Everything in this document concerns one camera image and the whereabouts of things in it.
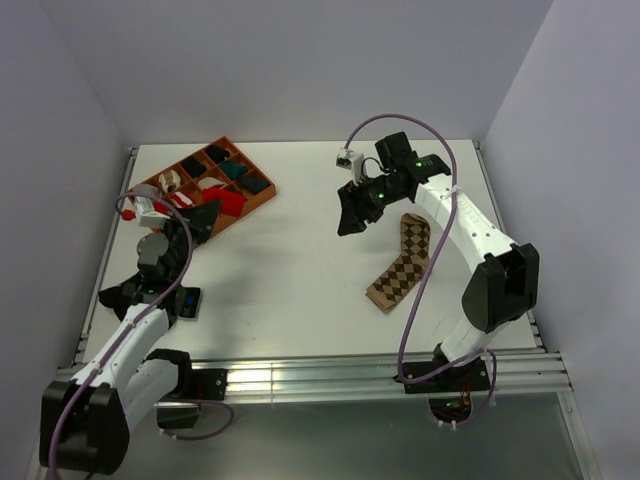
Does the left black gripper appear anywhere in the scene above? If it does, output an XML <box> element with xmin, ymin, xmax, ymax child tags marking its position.
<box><xmin>160</xmin><ymin>200</ymin><xmax>221</xmax><ymax>284</ymax></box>

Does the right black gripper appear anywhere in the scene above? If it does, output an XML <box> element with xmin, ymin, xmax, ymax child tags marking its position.
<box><xmin>337</xmin><ymin>173</ymin><xmax>406</xmax><ymax>237</ymax></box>

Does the beige argyle sock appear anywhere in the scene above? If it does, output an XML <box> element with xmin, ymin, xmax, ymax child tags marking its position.
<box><xmin>365</xmin><ymin>213</ymin><xmax>431</xmax><ymax>314</ymax></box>

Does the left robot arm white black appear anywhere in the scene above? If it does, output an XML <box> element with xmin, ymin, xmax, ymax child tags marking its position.
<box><xmin>39</xmin><ymin>200</ymin><xmax>221</xmax><ymax>478</ymax></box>

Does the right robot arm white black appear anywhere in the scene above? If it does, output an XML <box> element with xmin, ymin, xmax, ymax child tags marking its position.
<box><xmin>336</xmin><ymin>132</ymin><xmax>540</xmax><ymax>390</ymax></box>

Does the black blue patterned sock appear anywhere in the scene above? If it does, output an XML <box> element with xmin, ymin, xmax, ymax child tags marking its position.
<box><xmin>98</xmin><ymin>283</ymin><xmax>201</xmax><ymax>324</ymax></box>

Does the red white striped sock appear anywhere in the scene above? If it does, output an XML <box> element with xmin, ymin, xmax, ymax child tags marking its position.
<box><xmin>169</xmin><ymin>191</ymin><xmax>194</xmax><ymax>208</ymax></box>

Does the grey rolled sock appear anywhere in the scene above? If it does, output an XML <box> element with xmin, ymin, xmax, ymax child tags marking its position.
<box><xmin>131</xmin><ymin>183</ymin><xmax>163</xmax><ymax>198</ymax></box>

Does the beige brown rolled sock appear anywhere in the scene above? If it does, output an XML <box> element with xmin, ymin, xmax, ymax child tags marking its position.
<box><xmin>157</xmin><ymin>169</ymin><xmax>182</xmax><ymax>194</ymax></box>

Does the white red rolled sock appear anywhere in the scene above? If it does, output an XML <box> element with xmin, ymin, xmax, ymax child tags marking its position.
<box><xmin>197</xmin><ymin>176</ymin><xmax>226</xmax><ymax>190</ymax></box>

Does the black rolled sock middle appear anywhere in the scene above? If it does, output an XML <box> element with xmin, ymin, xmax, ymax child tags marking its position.
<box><xmin>180</xmin><ymin>156</ymin><xmax>207</xmax><ymax>178</ymax></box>

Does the black rolled sock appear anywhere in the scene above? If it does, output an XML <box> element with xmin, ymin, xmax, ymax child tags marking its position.
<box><xmin>204</xmin><ymin>145</ymin><xmax>231</xmax><ymax>164</ymax></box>
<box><xmin>180</xmin><ymin>156</ymin><xmax>207</xmax><ymax>178</ymax></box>

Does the orange divided sock tray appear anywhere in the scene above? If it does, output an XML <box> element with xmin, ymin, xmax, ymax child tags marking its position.
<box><xmin>129</xmin><ymin>136</ymin><xmax>276</xmax><ymax>236</ymax></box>

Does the dark green rolled sock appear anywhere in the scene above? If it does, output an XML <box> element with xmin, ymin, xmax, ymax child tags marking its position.
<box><xmin>239</xmin><ymin>175</ymin><xmax>270</xmax><ymax>195</ymax></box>

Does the teal rolled sock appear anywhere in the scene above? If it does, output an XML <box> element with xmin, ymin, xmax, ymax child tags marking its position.
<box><xmin>218</xmin><ymin>160</ymin><xmax>249</xmax><ymax>181</ymax></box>

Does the black rolled sock far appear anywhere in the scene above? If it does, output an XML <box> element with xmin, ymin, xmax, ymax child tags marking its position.
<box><xmin>204</xmin><ymin>145</ymin><xmax>231</xmax><ymax>164</ymax></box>

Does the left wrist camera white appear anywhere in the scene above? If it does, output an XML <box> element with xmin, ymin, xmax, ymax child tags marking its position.
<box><xmin>120</xmin><ymin>196</ymin><xmax>169</xmax><ymax>229</ymax></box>

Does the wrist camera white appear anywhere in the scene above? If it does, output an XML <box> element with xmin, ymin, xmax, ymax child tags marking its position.
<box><xmin>120</xmin><ymin>196</ymin><xmax>169</xmax><ymax>229</ymax></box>
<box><xmin>336</xmin><ymin>148</ymin><xmax>366</xmax><ymax>185</ymax></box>

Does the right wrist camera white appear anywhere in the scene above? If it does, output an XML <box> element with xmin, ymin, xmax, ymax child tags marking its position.
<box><xmin>336</xmin><ymin>148</ymin><xmax>366</xmax><ymax>185</ymax></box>

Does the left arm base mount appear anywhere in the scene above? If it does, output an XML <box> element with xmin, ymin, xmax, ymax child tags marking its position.
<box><xmin>156</xmin><ymin>368</ymin><xmax>228</xmax><ymax>431</ymax></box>

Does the aluminium rail frame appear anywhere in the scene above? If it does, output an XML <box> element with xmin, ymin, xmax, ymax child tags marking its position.
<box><xmin>24</xmin><ymin>142</ymin><xmax>601</xmax><ymax>480</ymax></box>

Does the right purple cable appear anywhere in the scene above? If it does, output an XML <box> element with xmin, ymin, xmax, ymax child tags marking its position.
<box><xmin>347</xmin><ymin>114</ymin><xmax>497</xmax><ymax>426</ymax></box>

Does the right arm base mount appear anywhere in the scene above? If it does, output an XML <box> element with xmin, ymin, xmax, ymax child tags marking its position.
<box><xmin>403</xmin><ymin>358</ymin><xmax>490</xmax><ymax>423</ymax></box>

